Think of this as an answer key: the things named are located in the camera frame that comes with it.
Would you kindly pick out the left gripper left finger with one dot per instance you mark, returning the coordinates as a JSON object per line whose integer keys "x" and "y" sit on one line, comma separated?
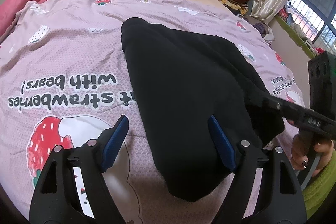
{"x": 55, "y": 198}

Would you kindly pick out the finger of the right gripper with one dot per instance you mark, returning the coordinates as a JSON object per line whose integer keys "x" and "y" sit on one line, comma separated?
{"x": 285, "y": 108}

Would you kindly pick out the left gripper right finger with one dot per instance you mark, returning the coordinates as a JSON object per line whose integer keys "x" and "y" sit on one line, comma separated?
{"x": 280, "y": 199}

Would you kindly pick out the black sweater orange cuffs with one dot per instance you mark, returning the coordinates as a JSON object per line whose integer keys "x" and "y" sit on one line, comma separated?
{"x": 198, "y": 97}

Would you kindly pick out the green window sill mat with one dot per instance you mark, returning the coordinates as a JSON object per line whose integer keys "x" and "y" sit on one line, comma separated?
{"x": 294, "y": 36}

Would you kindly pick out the window with bars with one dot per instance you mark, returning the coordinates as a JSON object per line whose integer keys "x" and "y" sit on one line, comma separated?
{"x": 316, "y": 18}

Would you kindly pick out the pink strawberry bed sheet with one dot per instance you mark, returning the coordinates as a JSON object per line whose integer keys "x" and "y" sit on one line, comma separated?
{"x": 64, "y": 79}

